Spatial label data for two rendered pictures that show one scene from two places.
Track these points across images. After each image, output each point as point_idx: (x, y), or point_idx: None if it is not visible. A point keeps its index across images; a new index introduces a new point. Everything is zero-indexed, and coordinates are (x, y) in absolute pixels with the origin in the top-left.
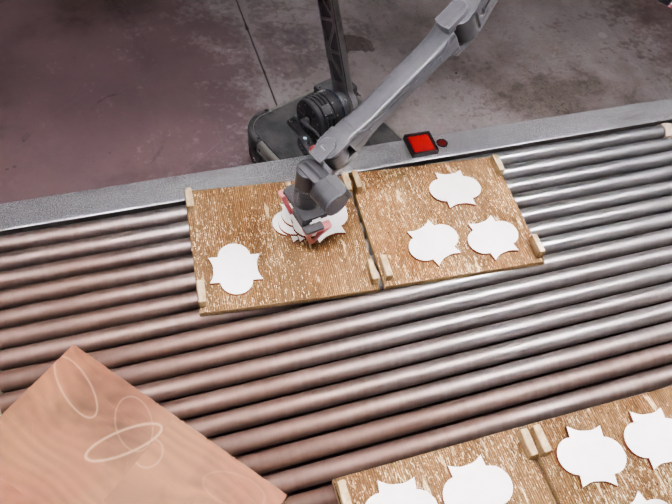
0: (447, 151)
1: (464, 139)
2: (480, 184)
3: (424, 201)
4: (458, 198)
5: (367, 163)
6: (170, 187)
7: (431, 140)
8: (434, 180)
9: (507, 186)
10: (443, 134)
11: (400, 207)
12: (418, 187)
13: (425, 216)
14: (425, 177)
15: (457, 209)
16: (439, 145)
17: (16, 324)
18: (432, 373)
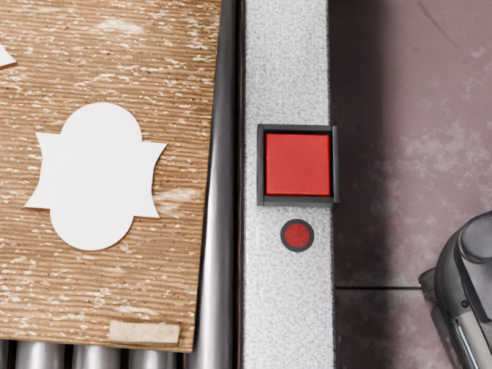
0: (261, 237)
1: (297, 310)
2: (97, 260)
3: (83, 83)
4: (58, 168)
5: (266, 9)
6: None
7: (302, 197)
8: (140, 129)
9: (67, 339)
10: (329, 254)
11: (83, 17)
12: (135, 86)
13: (35, 66)
14: (164, 118)
15: (31, 157)
16: (288, 223)
17: None
18: None
